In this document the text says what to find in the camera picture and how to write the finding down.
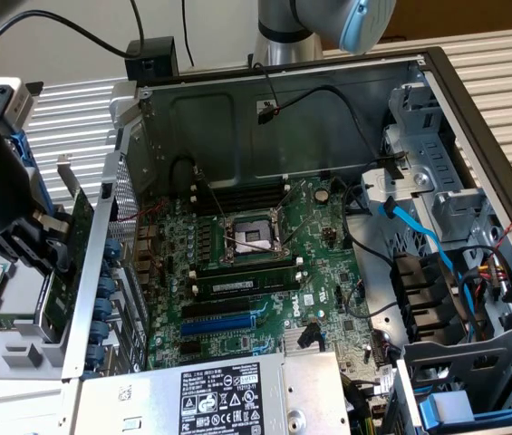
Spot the long black expansion slot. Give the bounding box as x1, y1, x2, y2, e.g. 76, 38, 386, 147
180, 296, 256, 321

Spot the coloured power wire bundle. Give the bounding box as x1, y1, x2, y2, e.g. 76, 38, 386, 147
457, 246, 512, 336

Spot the black graphics card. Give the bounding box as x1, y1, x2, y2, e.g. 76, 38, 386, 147
33, 153, 99, 345

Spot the CPU socket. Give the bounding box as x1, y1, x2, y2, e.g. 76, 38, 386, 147
221, 210, 295, 264

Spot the green motherboard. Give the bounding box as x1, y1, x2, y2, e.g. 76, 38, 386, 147
135, 174, 401, 395

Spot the silver socket cover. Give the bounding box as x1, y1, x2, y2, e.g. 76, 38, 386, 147
275, 178, 329, 248

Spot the black power wire with plug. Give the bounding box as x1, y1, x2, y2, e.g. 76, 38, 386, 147
252, 62, 409, 180

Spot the blue card retainer clip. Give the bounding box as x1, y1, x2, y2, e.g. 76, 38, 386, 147
96, 275, 119, 303
90, 319, 111, 343
92, 296, 114, 321
101, 237, 123, 268
85, 343, 105, 368

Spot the thin red wire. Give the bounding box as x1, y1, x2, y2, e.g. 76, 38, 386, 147
117, 197, 169, 277

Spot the silver disk bay bracket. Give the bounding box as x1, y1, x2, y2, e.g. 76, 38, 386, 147
359, 169, 433, 214

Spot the black camera cable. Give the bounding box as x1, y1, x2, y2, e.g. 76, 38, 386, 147
0, 0, 146, 78

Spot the open grey PC case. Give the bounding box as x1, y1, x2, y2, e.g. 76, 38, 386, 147
60, 44, 512, 435

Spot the silver chipset heat sink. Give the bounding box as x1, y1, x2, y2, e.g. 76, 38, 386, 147
282, 326, 329, 357

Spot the black box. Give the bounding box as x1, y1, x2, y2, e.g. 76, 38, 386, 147
124, 36, 179, 83

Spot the grey parts rack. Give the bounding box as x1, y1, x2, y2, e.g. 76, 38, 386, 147
0, 235, 75, 382

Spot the black gripper wire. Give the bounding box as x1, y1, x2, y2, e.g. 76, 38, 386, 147
180, 0, 196, 70

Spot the grey power supply unit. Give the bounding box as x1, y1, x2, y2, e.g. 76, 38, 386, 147
73, 351, 352, 435

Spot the blue data wire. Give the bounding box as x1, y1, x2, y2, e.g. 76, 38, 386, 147
380, 196, 481, 348

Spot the silver locking lever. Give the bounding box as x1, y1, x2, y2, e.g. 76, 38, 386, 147
191, 165, 232, 227
224, 234, 282, 253

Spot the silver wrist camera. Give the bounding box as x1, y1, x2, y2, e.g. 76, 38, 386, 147
0, 76, 39, 132

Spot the blue expansion slot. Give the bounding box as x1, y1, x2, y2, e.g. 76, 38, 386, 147
179, 312, 256, 337

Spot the black wire plug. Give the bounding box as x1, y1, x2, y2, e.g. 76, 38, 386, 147
297, 322, 321, 350

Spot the thin black wire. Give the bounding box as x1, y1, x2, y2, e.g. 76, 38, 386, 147
340, 179, 401, 327

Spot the grey disk bay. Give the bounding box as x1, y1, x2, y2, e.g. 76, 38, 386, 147
395, 325, 512, 435

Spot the blue disk carrier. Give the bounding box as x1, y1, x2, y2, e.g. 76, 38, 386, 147
418, 390, 512, 431

